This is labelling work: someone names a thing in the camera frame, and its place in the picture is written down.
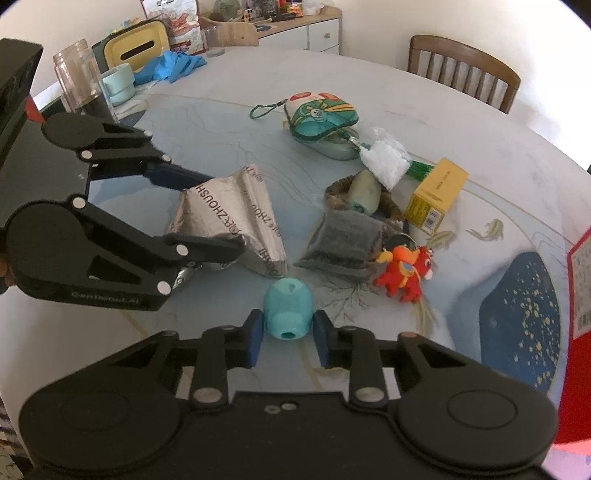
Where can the printed blue table mat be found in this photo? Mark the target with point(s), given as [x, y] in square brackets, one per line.
[207, 134]

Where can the printed snack bag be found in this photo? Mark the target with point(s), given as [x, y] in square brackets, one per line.
[182, 27]

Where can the clear glass jar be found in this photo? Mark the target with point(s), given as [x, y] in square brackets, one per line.
[76, 78]

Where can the yellow cardboard box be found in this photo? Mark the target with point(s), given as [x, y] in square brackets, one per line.
[438, 184]

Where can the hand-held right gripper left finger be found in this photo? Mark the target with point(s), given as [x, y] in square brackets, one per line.
[253, 344]

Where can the brown wooden slatted chair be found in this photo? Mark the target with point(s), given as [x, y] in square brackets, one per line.
[461, 50]

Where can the white plastic bag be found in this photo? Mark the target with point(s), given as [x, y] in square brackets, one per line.
[315, 5]

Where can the yellow lidded tissue box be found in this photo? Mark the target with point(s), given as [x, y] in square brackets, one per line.
[134, 44]

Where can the red cardboard shoebox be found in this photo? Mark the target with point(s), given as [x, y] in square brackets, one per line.
[579, 286]

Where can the woven basket with green egg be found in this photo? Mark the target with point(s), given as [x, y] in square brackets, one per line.
[337, 187]

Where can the clear plastic wrapper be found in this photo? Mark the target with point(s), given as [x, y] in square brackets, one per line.
[383, 161]

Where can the light green cup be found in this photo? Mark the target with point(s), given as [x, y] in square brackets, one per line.
[117, 85]

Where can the blue cloth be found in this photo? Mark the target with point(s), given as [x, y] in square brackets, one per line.
[173, 64]

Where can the grey oval tin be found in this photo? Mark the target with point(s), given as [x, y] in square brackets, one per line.
[334, 148]

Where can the teal rounded plastic sharpener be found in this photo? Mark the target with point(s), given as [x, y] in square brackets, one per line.
[288, 304]

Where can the pale green oval stone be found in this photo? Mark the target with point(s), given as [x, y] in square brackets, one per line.
[364, 191]

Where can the white sideboard with wooden top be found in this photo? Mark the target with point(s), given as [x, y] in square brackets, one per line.
[318, 34]

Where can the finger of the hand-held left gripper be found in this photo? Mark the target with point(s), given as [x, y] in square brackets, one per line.
[207, 247]
[178, 177]

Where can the silver foil packet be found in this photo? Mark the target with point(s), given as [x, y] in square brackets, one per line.
[249, 207]

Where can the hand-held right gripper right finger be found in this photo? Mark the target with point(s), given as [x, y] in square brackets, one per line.
[322, 344]

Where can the dark grey filter packet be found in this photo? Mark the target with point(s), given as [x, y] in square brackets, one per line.
[344, 240]

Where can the clear drinking glass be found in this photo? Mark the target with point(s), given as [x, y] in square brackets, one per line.
[213, 41]

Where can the green snack packet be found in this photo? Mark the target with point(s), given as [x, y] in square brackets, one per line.
[318, 115]

